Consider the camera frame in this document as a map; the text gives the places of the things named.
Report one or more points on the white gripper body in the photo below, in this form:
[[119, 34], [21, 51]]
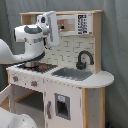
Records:
[[48, 23]]

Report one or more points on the white oven door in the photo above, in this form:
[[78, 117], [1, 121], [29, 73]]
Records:
[[6, 93]]

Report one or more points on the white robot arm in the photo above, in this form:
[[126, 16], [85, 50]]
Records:
[[35, 36]]

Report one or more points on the wooden toy kitchen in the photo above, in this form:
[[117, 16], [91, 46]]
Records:
[[30, 100]]

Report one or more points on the silver toy pot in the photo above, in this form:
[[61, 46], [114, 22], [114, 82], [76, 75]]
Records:
[[31, 64]]

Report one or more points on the black stovetop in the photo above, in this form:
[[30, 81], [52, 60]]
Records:
[[41, 67]]

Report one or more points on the black toy faucet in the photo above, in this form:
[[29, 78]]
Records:
[[81, 64]]

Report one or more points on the grey toy sink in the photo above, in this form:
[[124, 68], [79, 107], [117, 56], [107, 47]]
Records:
[[72, 74]]

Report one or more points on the right red stove knob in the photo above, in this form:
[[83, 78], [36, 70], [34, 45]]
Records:
[[34, 83]]

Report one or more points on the red stove knob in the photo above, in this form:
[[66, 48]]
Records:
[[34, 83], [15, 78]]

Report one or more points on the left red stove knob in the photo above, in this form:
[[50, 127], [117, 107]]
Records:
[[15, 78]]

